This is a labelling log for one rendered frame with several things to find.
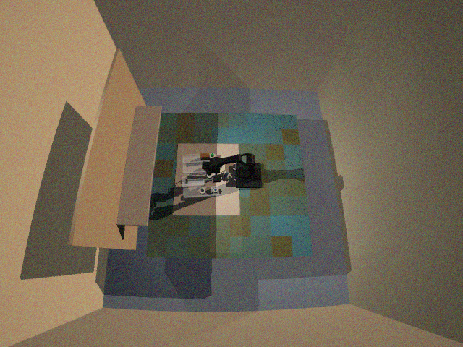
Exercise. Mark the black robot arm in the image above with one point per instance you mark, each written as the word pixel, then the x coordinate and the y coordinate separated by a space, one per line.
pixel 217 162

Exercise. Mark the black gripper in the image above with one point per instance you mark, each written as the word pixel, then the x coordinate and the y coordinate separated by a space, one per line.
pixel 216 178

